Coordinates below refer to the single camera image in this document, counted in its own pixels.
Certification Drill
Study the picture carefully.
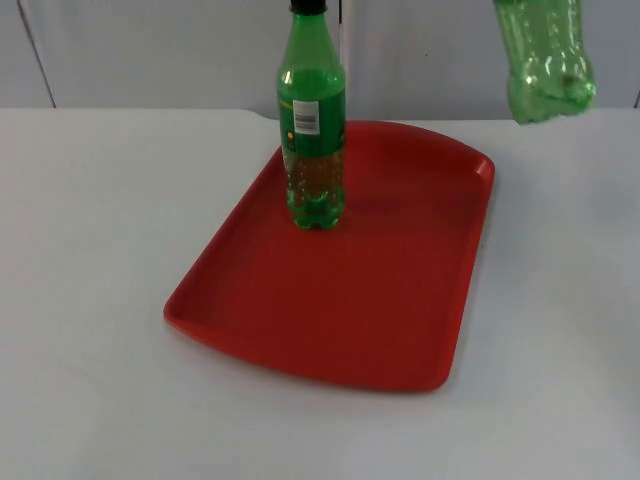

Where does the red tray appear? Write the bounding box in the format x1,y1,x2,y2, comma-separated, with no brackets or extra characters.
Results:
162,119,497,395

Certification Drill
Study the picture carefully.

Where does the green plastic bottle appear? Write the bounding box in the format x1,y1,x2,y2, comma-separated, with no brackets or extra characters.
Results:
276,0,348,233
492,0,598,125

